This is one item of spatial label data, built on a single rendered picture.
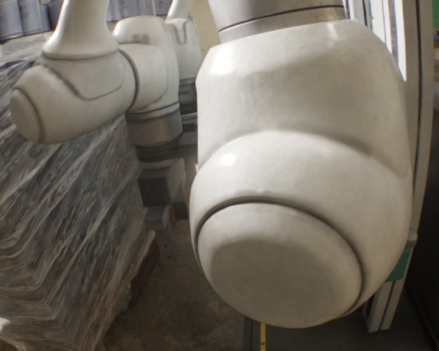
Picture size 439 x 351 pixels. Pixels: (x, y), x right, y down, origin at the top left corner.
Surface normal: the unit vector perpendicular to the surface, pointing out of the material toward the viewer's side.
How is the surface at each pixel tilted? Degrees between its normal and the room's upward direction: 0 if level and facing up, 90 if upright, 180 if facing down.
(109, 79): 103
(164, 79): 94
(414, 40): 90
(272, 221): 58
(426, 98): 90
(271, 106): 76
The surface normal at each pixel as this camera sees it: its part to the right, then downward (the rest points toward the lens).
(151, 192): -0.07, 0.42
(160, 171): -0.12, -0.90
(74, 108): 0.83, 0.31
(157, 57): 0.79, 0.07
